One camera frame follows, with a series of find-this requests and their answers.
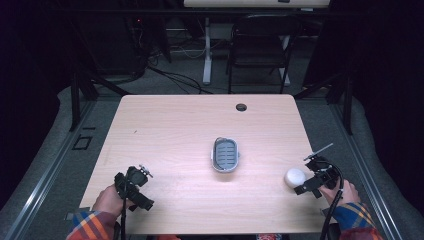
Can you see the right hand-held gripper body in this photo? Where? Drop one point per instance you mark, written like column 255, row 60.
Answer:
column 324, row 171

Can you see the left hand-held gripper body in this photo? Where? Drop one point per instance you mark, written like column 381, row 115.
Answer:
column 136, row 176

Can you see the white round ball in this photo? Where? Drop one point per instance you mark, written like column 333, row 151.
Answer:
column 294, row 177

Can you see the person's left hand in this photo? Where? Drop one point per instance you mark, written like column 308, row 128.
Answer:
column 108, row 201

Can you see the person's right hand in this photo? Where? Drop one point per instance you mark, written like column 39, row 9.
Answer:
column 346, row 195

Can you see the black metal stand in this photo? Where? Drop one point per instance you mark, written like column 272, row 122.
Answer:
column 348, row 106
column 75, row 100

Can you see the grey slotted plastic basket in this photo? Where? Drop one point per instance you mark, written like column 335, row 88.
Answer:
column 225, row 155

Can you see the black table grommet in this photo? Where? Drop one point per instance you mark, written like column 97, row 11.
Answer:
column 241, row 107

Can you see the white desk with legs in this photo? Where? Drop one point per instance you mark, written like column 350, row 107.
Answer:
column 207, row 60

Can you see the black folding chair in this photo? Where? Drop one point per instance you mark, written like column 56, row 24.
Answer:
column 256, row 50

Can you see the grey metal floor rail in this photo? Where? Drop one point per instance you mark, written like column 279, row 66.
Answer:
column 46, row 173
column 366, row 173

